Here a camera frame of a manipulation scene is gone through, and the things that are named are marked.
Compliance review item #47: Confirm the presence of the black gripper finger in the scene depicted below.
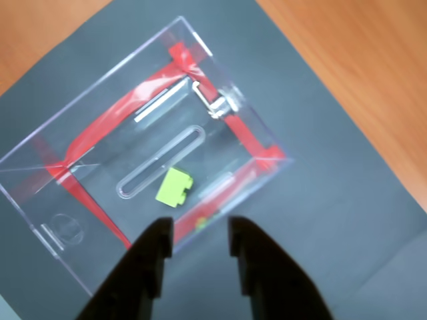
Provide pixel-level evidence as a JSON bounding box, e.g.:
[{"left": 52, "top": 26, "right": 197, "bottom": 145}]
[
  {"left": 229, "top": 215, "right": 335, "bottom": 320},
  {"left": 75, "top": 216, "right": 174, "bottom": 320}
]

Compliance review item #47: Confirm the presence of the green lego block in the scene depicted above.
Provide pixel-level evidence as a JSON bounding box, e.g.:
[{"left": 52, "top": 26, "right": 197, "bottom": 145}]
[{"left": 155, "top": 167, "right": 195, "bottom": 207}]

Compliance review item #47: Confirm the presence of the transparent plastic box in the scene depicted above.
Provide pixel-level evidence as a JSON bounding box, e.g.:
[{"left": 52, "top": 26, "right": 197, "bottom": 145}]
[{"left": 0, "top": 15, "right": 295, "bottom": 297}]

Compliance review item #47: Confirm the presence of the grey table mat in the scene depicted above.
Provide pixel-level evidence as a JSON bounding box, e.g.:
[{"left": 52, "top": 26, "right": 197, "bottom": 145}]
[
  {"left": 333, "top": 229, "right": 427, "bottom": 320},
  {"left": 0, "top": 0, "right": 427, "bottom": 320}
]

